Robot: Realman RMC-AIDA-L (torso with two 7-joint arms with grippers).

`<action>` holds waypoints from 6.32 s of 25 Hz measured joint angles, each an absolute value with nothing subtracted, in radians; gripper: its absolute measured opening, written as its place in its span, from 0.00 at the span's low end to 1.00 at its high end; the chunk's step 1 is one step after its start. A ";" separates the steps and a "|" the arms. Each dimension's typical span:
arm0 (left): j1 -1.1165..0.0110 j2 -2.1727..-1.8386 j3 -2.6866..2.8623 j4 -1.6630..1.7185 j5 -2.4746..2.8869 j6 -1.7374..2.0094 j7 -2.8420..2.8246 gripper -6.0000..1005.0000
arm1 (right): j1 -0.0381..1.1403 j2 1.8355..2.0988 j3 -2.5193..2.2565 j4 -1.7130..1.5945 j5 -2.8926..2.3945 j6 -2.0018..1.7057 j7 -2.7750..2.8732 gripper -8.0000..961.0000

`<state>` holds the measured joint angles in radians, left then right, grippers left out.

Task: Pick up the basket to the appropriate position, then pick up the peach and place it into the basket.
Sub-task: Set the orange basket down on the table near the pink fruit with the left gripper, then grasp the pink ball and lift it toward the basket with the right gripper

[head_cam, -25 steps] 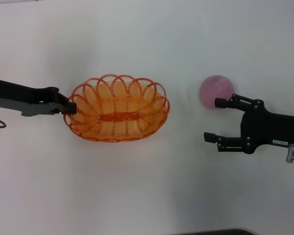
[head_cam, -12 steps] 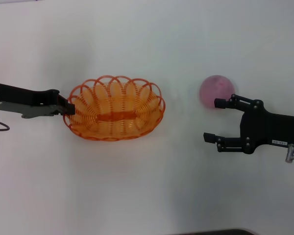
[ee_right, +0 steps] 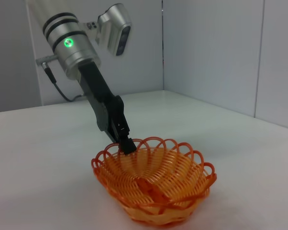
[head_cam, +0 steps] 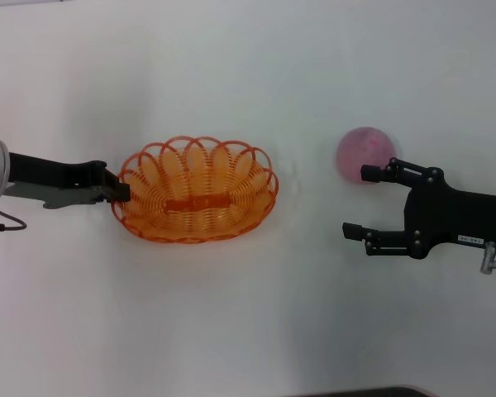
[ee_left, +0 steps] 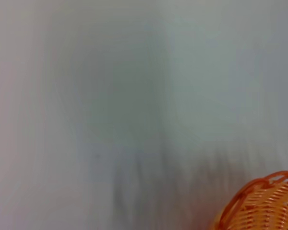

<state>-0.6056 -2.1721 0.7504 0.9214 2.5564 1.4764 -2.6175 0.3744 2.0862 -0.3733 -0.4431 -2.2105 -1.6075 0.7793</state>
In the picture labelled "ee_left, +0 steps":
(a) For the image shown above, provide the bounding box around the orange plastic woven basket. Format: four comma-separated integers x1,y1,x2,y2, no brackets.
212,170,288,230

